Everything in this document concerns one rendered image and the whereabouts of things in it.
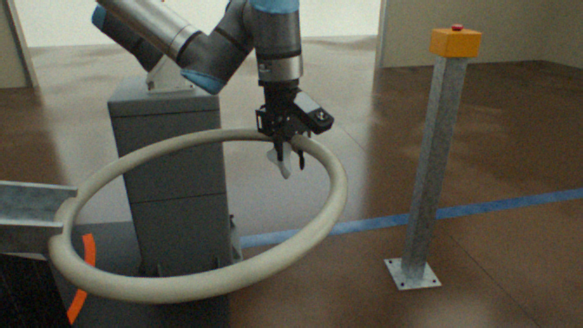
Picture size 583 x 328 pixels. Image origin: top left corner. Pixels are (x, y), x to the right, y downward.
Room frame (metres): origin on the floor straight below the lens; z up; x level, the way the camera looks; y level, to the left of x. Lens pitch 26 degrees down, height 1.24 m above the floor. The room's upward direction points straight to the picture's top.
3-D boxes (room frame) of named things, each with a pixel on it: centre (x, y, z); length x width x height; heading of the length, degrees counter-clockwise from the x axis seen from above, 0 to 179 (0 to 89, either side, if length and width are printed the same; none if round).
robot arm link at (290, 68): (0.74, 0.02, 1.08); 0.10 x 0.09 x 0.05; 137
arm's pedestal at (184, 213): (1.51, 0.50, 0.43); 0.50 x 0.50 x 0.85; 13
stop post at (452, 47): (1.34, -0.57, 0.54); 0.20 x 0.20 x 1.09; 7
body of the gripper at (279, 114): (0.75, 0.02, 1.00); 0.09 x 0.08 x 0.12; 47
